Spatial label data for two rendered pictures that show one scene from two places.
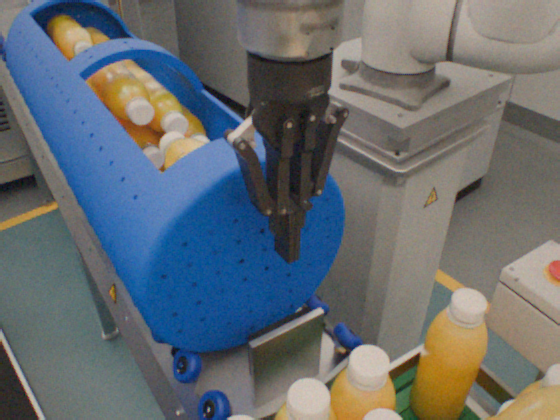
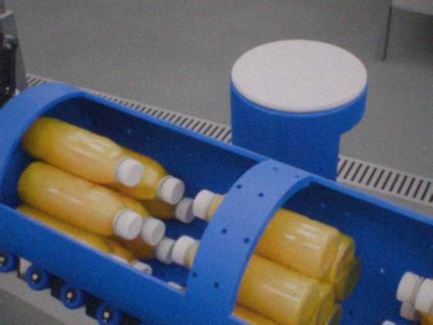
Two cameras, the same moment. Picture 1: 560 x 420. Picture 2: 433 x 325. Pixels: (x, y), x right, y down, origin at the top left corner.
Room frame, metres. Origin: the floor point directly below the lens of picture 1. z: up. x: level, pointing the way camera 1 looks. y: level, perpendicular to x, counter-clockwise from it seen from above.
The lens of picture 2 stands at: (1.52, -0.09, 1.85)
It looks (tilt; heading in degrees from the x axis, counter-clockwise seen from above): 37 degrees down; 157
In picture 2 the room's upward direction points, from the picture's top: 2 degrees counter-clockwise
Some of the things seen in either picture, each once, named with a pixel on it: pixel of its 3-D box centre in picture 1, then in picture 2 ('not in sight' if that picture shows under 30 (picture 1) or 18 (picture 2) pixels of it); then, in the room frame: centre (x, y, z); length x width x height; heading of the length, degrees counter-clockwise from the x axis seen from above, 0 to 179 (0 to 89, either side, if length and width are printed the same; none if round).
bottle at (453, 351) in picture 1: (449, 361); not in sight; (0.39, -0.21, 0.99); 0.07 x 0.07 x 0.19
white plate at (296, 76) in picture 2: not in sight; (298, 73); (0.31, 0.61, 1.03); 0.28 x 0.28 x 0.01
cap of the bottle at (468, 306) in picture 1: (467, 305); not in sight; (0.39, -0.21, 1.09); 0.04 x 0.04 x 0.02
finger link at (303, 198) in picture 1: (299, 155); not in sight; (0.45, -0.02, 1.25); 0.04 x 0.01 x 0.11; 33
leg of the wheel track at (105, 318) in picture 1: (92, 273); not in sight; (1.25, 0.61, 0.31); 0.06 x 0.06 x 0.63; 33
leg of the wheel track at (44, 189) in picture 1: (32, 149); not in sight; (2.08, 1.14, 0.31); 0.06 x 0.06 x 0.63; 33
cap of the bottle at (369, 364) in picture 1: (368, 365); not in sight; (0.32, -0.09, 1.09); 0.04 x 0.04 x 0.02
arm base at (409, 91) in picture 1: (388, 70); not in sight; (1.05, -0.24, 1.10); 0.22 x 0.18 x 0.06; 51
